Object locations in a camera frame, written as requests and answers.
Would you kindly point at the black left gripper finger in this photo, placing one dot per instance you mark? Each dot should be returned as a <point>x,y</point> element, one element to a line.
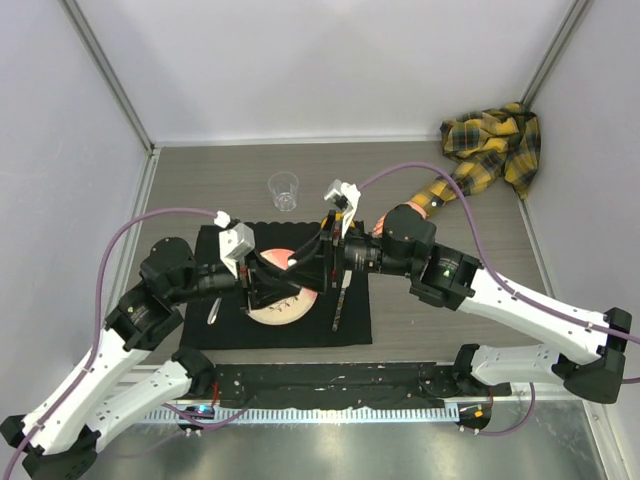
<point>268,272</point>
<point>262,295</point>

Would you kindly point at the mannequin hand with painted nails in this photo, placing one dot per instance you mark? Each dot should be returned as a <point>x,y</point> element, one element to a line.
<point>378,228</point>

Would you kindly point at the black cloth placemat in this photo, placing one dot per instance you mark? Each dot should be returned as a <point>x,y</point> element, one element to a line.
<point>233,330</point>

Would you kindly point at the silver table knife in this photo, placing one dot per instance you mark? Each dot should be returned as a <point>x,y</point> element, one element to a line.
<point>340,303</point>

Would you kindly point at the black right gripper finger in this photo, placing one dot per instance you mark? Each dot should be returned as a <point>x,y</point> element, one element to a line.
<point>316,280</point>
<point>310,250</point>

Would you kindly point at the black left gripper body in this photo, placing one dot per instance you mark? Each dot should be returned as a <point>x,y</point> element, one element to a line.
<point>244,285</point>

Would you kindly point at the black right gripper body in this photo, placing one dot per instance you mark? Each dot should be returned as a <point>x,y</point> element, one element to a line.
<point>339,258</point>

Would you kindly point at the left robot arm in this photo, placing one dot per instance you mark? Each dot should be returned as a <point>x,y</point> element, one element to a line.
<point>62,438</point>

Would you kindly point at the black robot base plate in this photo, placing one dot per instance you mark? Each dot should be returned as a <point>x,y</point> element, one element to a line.
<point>339,386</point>

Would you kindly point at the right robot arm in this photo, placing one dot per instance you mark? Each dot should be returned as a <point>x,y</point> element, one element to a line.
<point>579,349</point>

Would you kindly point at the clear plastic cup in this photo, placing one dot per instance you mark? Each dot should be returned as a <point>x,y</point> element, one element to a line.
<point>283,187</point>

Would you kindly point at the pink and cream plate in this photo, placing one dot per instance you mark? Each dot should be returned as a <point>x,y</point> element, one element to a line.
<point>287,310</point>

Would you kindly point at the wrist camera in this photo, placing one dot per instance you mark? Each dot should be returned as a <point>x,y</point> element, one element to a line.
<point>234,245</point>
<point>343,195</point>

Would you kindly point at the yellow mug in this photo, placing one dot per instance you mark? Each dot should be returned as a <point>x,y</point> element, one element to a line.
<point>345,221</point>

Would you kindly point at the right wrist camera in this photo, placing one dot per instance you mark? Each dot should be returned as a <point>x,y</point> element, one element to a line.
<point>343,195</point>

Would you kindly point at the white slotted cable duct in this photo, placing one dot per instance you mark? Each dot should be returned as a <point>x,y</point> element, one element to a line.
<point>447,414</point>

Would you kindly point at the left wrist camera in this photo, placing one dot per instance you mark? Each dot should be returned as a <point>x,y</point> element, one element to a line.
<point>234,245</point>

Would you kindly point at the silver fork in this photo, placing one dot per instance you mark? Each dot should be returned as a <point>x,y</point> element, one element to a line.
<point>213,313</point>

